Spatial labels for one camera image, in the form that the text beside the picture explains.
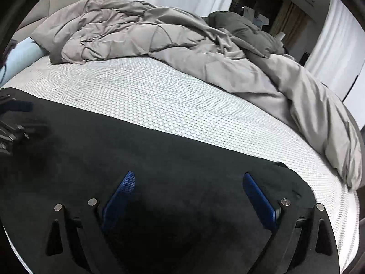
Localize black pants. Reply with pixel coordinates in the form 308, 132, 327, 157
1, 88, 315, 273

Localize light blue bolster pillow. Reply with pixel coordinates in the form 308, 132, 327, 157
1, 37, 48, 87

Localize white textured mattress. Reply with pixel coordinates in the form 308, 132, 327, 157
6, 57, 360, 270

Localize grey rumpled duvet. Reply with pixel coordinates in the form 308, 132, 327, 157
31, 0, 364, 190

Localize dark grey blanket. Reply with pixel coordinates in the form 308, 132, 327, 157
204, 11, 284, 58

